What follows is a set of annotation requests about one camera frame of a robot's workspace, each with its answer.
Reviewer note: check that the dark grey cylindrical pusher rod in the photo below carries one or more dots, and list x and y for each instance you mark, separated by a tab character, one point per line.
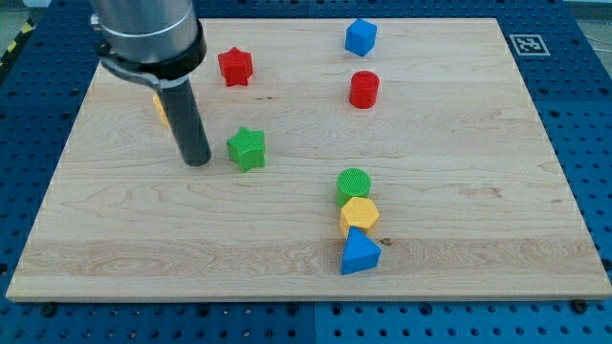
185	123

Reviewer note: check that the green star block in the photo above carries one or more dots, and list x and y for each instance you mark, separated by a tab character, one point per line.
248	149

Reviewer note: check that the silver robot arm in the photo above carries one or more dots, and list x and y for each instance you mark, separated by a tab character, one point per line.
158	43

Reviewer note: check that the red star block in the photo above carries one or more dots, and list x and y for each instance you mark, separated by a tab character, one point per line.
235	66

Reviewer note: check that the yellow block behind rod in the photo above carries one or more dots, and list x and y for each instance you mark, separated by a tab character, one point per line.
160	110

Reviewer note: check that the red cylinder block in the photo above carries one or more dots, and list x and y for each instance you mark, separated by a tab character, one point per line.
364	87

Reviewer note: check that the light wooden board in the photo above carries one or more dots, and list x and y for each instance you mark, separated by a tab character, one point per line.
474	204

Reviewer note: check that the green cylinder block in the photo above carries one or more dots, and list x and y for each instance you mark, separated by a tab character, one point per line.
351	183

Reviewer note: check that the blue cube block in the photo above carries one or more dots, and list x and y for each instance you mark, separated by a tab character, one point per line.
360	37

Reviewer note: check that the yellow hexagon block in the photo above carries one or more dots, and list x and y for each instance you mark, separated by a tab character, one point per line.
361	213

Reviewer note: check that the blue triangle block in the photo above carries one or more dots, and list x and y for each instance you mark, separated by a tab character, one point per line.
360	252

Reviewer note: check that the white fiducial marker tag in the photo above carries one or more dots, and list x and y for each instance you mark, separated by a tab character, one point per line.
527	44

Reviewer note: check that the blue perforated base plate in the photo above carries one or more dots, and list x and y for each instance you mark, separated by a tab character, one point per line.
53	65

